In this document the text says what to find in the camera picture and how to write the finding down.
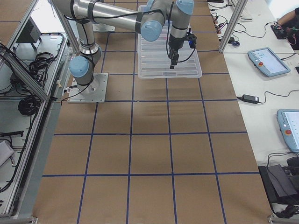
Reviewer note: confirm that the clear plastic box lid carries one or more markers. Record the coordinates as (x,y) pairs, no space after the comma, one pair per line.
(153,50)

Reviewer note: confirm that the black gripper near lid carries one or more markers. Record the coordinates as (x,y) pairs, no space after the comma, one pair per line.
(174,43)

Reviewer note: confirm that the black power adapter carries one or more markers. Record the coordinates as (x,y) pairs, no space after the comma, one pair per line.
(250,99)

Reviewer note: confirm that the silver robot arm near lid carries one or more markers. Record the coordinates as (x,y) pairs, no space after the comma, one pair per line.
(85,13)

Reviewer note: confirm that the blue teach pendant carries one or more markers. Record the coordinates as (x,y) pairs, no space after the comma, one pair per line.
(267,62)
(288,120)

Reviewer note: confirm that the aluminium frame post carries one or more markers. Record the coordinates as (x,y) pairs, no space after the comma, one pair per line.
(232,23)

